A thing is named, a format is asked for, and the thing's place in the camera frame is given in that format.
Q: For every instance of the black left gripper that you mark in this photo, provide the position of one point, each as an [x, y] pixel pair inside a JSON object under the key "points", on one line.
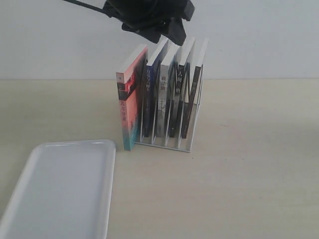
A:
{"points": [[151, 18]]}

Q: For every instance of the blue moon cover book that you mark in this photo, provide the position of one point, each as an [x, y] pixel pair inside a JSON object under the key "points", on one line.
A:
{"points": [[152, 69]]}

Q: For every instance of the pink teal cover book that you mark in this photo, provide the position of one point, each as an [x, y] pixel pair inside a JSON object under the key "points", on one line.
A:
{"points": [[129, 77]]}

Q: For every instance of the grey white spine book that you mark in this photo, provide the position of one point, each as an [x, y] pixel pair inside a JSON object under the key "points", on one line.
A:
{"points": [[167, 69]]}

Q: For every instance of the dark brown gold-leaf book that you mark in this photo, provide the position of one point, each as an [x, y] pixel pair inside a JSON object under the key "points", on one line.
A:
{"points": [[195, 86]]}

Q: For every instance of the black grey portrait book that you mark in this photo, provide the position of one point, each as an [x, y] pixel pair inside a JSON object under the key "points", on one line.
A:
{"points": [[181, 75]]}

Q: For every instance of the white plastic tray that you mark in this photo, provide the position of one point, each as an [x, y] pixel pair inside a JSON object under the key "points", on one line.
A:
{"points": [[63, 192]]}

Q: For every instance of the white wire book rack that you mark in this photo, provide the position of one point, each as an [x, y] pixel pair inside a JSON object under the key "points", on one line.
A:
{"points": [[175, 143]]}

